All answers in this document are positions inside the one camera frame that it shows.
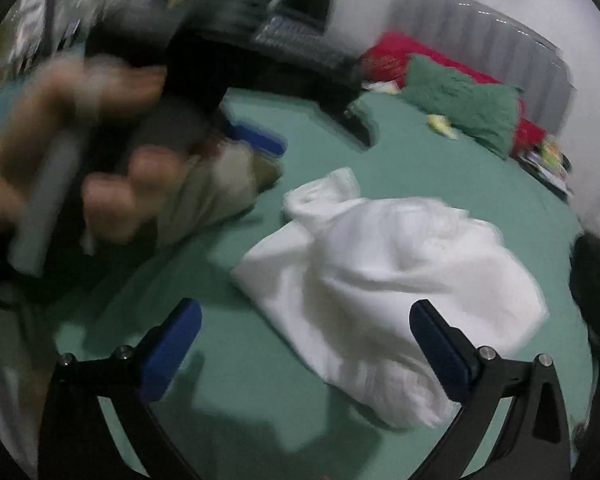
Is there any white large garment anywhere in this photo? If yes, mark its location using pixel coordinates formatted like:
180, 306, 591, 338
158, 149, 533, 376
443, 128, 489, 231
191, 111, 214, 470
232, 168, 548, 429

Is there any person's left hand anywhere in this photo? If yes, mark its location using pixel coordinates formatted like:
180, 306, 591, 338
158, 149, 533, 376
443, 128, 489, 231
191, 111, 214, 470
0, 56, 186, 243

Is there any khaki grey folded garment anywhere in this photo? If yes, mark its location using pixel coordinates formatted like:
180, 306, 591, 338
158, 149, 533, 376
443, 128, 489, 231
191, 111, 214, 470
156, 142, 283, 248

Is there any red pillow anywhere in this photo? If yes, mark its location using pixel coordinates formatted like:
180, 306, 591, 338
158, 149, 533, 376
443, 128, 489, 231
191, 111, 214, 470
362, 32, 546, 158

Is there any yellow small cloth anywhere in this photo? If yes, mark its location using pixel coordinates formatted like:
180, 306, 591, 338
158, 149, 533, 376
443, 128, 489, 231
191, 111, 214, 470
427, 114, 457, 139

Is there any green bed sheet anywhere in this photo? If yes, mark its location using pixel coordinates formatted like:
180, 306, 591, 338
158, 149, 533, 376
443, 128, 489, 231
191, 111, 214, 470
55, 92, 592, 479

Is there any green pillow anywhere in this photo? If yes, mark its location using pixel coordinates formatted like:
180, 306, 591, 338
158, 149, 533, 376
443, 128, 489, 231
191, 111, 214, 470
401, 54, 521, 159

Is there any grey padded headboard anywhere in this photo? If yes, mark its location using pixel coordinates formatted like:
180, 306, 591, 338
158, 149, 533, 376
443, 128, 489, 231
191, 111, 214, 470
388, 0, 574, 136

